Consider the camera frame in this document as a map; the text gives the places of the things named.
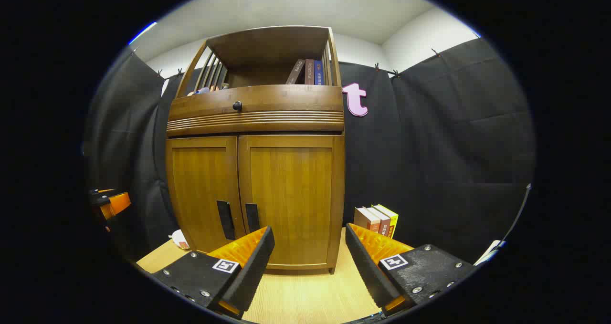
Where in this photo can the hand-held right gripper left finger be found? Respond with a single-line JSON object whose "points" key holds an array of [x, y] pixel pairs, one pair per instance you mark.
{"points": [[253, 271]]}

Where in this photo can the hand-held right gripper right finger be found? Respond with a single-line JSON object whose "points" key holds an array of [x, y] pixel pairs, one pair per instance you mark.
{"points": [[367, 271]]}

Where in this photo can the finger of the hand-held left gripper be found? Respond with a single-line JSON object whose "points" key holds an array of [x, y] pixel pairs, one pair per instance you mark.
{"points": [[118, 203]]}

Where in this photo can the wooden shoe cabinet door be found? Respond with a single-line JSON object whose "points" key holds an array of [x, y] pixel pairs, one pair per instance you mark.
{"points": [[200, 185], [291, 195]]}

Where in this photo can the wooden double-door shoe cabinet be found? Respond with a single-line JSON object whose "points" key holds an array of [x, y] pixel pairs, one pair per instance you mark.
{"points": [[267, 45]]}

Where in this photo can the dark red spine book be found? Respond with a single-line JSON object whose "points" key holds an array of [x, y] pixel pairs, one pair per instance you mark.
{"points": [[384, 221]]}

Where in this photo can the brown cover thick book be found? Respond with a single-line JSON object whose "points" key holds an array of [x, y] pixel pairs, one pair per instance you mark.
{"points": [[365, 218]]}

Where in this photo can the white plush toy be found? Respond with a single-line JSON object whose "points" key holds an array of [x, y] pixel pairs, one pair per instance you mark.
{"points": [[180, 240]]}

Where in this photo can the black backdrop cloth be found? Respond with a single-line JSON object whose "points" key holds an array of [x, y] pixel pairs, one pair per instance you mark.
{"points": [[429, 147]]}

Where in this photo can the small colourful toy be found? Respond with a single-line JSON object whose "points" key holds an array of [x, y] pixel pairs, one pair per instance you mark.
{"points": [[203, 91]]}

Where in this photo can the wooden drawer with black knob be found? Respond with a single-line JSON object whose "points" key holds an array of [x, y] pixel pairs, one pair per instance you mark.
{"points": [[286, 97]]}

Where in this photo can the dark brown leaning book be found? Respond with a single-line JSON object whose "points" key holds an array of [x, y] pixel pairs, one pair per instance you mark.
{"points": [[296, 72]]}

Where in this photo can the blue upright book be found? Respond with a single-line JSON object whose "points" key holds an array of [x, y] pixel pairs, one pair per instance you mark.
{"points": [[318, 73]]}

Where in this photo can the brown upright book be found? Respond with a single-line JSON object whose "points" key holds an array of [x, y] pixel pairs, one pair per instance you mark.
{"points": [[309, 72]]}

